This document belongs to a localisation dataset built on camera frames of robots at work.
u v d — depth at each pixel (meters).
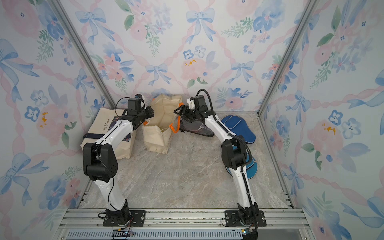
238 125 1.07
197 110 0.78
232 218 0.74
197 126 1.10
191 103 0.90
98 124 0.96
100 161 0.50
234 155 0.60
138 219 0.74
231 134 0.61
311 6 0.68
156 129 0.83
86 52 0.86
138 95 0.83
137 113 0.73
